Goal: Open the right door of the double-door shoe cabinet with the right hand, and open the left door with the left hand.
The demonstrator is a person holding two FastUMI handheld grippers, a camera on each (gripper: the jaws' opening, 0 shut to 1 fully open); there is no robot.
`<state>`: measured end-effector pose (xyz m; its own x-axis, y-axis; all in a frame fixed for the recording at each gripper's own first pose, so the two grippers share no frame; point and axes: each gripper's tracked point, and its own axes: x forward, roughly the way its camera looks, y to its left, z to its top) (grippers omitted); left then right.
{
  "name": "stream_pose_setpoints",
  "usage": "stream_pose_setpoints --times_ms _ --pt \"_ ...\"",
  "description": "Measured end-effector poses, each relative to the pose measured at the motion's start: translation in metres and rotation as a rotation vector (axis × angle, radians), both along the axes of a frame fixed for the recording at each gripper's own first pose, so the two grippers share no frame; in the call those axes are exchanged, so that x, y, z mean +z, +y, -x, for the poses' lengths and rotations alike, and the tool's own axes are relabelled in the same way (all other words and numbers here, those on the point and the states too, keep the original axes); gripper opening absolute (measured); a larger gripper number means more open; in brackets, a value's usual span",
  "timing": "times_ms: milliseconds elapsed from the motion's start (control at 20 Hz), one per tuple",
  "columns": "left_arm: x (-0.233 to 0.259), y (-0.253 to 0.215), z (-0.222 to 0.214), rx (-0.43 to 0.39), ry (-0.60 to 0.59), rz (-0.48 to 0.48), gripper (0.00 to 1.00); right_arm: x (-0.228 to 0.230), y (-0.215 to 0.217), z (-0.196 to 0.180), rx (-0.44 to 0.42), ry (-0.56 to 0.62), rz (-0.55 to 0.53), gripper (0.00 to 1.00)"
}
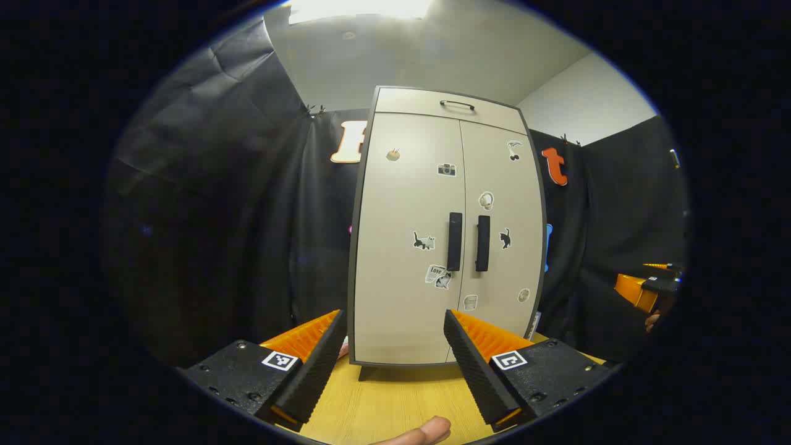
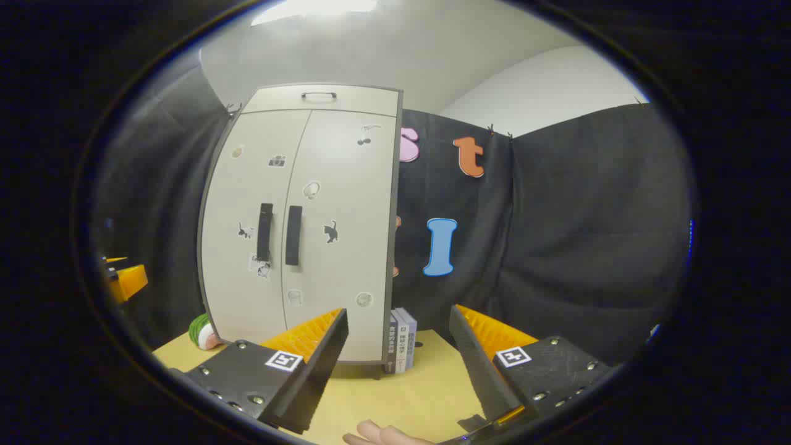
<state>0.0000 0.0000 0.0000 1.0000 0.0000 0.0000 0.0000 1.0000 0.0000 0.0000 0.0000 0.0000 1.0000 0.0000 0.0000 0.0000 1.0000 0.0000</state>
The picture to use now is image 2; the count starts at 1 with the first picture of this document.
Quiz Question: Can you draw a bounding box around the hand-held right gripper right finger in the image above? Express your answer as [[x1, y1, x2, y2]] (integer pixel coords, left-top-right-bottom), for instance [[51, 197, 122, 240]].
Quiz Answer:
[[449, 304, 612, 430]]

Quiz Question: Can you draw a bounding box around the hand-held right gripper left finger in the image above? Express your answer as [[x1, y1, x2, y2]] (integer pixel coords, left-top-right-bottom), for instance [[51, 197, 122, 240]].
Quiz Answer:
[[168, 308, 350, 435]]

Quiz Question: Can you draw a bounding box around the white double-door shoe cabinet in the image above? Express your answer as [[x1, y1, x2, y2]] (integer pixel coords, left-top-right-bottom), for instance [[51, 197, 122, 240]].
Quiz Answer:
[[197, 83, 404, 378]]

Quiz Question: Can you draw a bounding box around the white cabinet drawer front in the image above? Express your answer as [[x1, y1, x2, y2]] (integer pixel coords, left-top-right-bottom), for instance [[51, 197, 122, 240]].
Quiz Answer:
[[241, 85, 401, 118]]

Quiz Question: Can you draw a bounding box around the green watermelon toy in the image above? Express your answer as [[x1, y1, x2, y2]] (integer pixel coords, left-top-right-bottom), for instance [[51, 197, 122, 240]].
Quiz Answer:
[[188, 313, 223, 351]]

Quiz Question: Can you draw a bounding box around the dark grey book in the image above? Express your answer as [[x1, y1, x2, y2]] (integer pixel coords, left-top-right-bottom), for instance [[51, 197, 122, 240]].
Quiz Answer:
[[388, 312, 400, 374]]

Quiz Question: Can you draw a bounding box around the black backdrop cloth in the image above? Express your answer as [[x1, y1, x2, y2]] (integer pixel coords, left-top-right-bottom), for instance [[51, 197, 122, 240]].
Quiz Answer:
[[93, 62, 693, 365]]

